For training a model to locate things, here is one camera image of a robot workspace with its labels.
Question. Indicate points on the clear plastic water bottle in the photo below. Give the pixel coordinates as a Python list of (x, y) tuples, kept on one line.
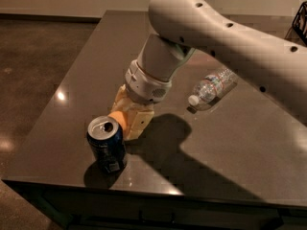
[(212, 88)]

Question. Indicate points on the black wire basket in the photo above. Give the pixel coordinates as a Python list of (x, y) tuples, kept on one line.
[(300, 22)]

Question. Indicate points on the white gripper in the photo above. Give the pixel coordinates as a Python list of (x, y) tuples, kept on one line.
[(144, 87)]

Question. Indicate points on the blue pepsi can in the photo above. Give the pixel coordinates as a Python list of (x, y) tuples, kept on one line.
[(105, 137)]

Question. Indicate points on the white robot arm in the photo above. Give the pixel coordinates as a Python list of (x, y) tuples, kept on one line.
[(181, 26)]

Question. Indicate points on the orange fruit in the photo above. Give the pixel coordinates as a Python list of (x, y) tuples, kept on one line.
[(119, 116)]

